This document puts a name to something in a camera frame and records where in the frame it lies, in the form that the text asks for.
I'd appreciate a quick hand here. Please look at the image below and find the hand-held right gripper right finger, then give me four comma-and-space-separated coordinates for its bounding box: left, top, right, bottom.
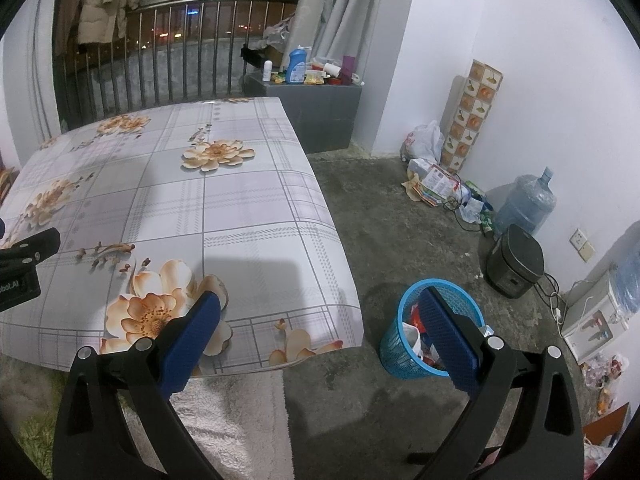
418, 285, 586, 480

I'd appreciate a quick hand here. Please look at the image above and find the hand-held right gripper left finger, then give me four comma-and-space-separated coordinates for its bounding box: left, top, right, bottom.
52, 291, 224, 480

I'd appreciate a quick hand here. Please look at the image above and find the white tissue paper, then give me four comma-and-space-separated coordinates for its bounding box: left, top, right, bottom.
401, 321, 426, 361

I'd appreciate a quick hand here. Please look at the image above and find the blue plastic basket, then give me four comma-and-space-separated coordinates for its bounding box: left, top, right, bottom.
379, 278, 486, 380

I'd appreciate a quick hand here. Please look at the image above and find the white fluffy blanket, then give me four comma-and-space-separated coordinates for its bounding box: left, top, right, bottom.
117, 367, 296, 480

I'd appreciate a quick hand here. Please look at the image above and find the dark grey rice cooker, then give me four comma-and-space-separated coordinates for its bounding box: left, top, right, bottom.
482, 223, 546, 300

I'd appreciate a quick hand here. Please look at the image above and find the clear plastic bag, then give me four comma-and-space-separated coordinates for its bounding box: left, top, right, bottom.
455, 182, 493, 223

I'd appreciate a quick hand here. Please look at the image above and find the floral plaid tablecloth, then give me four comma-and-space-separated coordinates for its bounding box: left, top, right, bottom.
0, 96, 363, 373

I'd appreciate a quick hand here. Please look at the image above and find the white water dispenser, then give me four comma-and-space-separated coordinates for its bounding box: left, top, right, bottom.
560, 275, 631, 365

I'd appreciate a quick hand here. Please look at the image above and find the green fluffy rug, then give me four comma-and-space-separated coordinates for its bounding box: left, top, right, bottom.
0, 355, 66, 480

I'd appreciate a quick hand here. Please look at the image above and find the white plastic bag pile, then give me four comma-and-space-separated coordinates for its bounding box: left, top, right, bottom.
402, 157, 463, 208

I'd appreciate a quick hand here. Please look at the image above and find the clear bag of snacks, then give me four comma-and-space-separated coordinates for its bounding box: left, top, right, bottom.
580, 352, 631, 413

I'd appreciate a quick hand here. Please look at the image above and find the orange board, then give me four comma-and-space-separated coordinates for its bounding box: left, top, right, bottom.
582, 402, 632, 448

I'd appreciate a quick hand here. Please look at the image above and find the tall patterned box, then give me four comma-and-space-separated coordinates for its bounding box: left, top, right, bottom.
440, 58, 505, 171

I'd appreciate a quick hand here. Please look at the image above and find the brown hanging coat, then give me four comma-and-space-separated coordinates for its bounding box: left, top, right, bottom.
52, 0, 91, 56

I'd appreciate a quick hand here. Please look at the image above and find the metal railing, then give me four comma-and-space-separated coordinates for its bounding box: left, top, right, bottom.
52, 0, 301, 128

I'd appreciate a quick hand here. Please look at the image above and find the beige puffer coat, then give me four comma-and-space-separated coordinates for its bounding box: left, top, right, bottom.
77, 0, 141, 45

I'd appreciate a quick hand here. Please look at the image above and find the grey cabinet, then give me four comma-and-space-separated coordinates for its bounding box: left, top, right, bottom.
242, 67, 362, 155

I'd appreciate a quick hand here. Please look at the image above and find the blue detergent bottle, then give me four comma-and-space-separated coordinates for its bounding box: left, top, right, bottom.
286, 45, 311, 85

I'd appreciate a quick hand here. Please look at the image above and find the grey curtain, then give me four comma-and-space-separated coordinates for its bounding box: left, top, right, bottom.
295, 0, 381, 63

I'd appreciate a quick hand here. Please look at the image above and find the black cable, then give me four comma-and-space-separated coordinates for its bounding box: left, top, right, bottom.
532, 272, 566, 311

